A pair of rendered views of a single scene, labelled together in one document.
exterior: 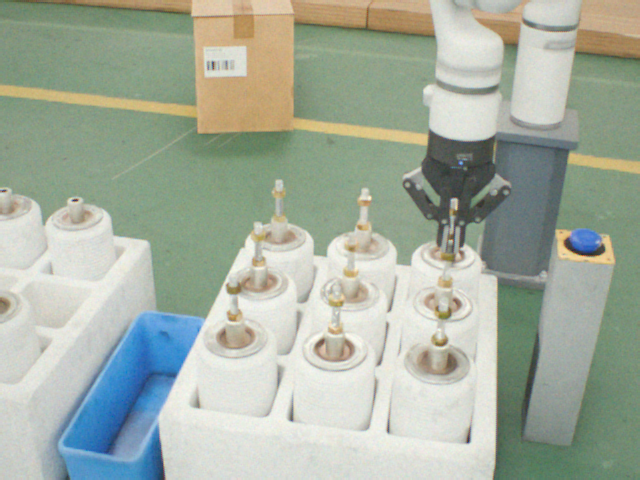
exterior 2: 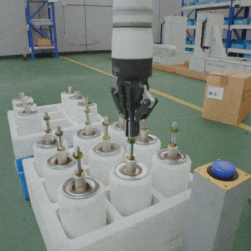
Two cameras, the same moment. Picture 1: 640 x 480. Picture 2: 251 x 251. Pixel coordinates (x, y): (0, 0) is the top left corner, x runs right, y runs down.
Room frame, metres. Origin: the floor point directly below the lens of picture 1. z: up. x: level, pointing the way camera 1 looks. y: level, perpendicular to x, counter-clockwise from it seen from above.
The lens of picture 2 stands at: (0.58, -0.48, 0.53)
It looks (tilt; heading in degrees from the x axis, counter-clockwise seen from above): 22 degrees down; 49
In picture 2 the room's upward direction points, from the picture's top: straight up
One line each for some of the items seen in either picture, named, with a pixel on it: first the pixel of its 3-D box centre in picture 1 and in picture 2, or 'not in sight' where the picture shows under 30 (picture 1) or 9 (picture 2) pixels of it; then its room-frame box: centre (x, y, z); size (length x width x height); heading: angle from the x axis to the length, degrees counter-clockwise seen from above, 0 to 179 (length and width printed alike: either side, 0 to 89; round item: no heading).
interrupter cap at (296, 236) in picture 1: (279, 237); (122, 126); (1.03, 0.06, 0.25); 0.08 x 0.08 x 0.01
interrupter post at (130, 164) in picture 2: (443, 295); (131, 165); (0.88, -0.16, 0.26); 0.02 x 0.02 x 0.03
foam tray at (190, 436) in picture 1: (345, 390); (108, 198); (0.90, -0.04, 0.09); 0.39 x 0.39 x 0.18; 80
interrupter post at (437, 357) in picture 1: (437, 354); (80, 181); (0.76, -0.14, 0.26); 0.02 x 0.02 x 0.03
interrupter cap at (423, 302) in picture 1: (442, 304); (131, 170); (0.88, -0.16, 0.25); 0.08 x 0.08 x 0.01
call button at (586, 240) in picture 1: (585, 242); (222, 170); (0.92, -0.34, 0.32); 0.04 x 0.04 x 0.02
